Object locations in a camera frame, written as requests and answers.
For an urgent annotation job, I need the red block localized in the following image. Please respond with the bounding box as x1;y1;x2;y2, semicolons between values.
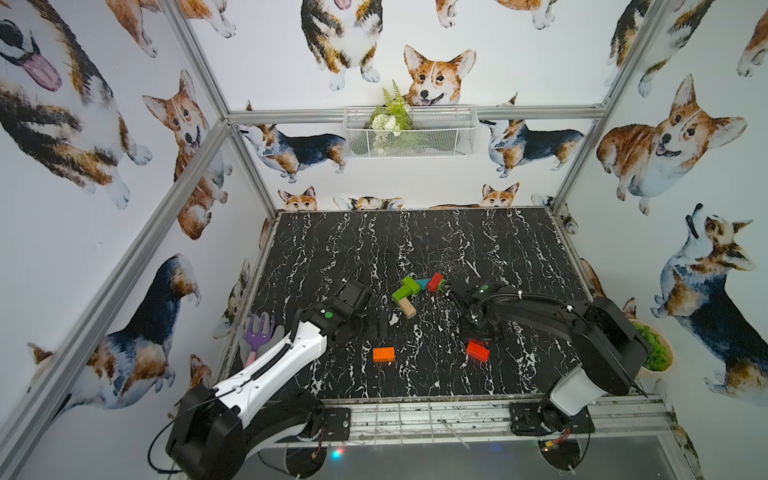
427;273;444;293
466;339;490;363

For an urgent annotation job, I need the orange block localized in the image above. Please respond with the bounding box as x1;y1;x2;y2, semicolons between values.
373;347;396;363

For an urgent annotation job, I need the natural wood block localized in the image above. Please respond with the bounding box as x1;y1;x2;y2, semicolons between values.
398;297;416;319

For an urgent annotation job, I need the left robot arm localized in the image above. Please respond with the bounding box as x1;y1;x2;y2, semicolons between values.
163;279;392;479

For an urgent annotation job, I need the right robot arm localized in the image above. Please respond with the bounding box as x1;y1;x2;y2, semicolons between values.
438;280;651;432

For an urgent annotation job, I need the green fern with flower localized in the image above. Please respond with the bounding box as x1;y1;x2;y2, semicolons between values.
368;81;413;154

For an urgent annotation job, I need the beige pot with plant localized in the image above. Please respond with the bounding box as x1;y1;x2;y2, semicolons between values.
631;320;674;378

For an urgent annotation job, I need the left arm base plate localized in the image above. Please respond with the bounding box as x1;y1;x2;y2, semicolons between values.
321;407;352;443

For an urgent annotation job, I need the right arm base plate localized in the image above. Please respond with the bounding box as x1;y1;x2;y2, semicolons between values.
509;400;596;436

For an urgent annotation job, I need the white wire basket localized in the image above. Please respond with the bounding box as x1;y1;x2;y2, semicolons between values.
343;107;479;159

